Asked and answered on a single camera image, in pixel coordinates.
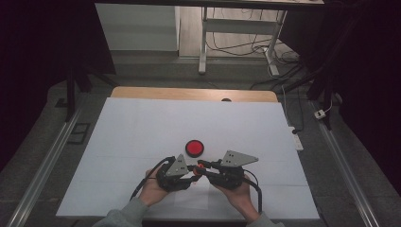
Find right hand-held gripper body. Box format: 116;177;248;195
206;149;260;191

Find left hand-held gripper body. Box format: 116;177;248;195
155;153;194;194

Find round red ink pad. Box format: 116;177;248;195
184;139;205;159

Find person's right hand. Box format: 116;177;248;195
214;174;255;218

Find person's left hand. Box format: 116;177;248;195
137;167;173;208

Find white power strip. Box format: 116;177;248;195
288;125;305;152

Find wooden table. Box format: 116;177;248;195
110;86;279;104

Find black floor outlet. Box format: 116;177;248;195
66;122;92;146

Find black stand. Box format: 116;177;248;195
63;61;119;123

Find pale grey panel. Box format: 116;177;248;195
94;3;182;52

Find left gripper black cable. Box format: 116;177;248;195
129;156;176;201

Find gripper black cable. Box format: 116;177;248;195
129;156;176;201
241;169;264;215

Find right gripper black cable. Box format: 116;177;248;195
241;169;264;215

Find aluminium floor rail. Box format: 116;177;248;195
5;107;83;227
309;100;382;227

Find tangle of floor cables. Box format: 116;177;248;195
206;8;305;93

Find white desk frame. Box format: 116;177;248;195
198;6;288;78

